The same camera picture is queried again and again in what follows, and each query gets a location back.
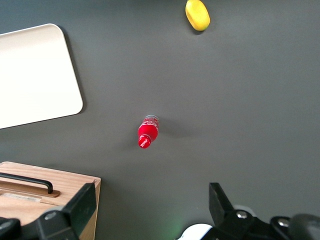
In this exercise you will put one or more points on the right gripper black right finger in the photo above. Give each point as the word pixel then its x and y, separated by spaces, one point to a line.
pixel 222 210

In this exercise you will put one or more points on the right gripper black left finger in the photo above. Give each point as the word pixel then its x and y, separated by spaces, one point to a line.
pixel 80 205

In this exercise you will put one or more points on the red coke bottle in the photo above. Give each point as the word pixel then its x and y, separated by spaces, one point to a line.
pixel 147 131

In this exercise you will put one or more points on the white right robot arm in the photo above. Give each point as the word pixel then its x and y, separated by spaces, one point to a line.
pixel 197 232

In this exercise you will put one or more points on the white rectangular tray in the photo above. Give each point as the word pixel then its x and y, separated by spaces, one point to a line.
pixel 37 75

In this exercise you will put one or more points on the wooden drawer cabinet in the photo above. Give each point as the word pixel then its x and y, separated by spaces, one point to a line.
pixel 30 207

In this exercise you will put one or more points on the yellow lemon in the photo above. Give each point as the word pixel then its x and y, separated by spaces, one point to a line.
pixel 197 15

